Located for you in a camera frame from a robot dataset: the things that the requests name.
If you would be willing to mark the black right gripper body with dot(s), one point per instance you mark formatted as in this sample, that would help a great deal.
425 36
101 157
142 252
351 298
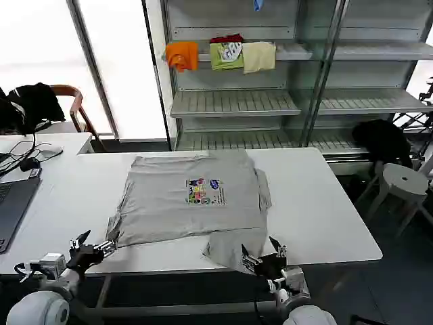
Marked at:
270 265

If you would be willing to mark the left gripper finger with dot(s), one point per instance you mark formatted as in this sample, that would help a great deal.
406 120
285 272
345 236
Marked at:
107 248
79 241

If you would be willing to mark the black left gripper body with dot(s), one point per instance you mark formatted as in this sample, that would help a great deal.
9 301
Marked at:
84 257

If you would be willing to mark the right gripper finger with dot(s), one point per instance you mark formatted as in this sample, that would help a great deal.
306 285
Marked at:
249 260
280 251

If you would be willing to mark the grey printed t-shirt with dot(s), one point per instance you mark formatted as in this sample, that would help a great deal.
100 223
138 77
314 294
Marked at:
189 199

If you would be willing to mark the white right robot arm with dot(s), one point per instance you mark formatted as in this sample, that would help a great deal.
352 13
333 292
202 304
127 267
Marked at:
304 311

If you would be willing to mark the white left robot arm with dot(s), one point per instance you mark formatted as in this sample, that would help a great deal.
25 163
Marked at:
40 306

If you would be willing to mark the grey laptop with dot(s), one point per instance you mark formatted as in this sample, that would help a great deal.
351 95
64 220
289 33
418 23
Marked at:
15 206

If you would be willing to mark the white computer mouse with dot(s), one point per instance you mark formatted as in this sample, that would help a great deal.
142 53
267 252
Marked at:
51 151

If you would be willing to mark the brown wooden chair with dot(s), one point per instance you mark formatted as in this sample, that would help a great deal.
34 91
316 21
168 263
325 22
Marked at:
78 111

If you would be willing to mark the white round stool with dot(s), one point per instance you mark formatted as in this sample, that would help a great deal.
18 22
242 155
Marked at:
404 179

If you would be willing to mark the black jacket with white stripe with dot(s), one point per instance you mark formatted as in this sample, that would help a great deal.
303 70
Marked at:
30 105

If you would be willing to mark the grey metal shelf rack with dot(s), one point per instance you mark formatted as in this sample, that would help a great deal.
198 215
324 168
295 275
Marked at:
257 84

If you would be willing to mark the black folding stand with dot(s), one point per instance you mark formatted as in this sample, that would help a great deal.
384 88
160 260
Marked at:
423 118

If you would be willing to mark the grey window frame post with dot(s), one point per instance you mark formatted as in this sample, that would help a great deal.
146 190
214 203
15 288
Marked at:
94 71

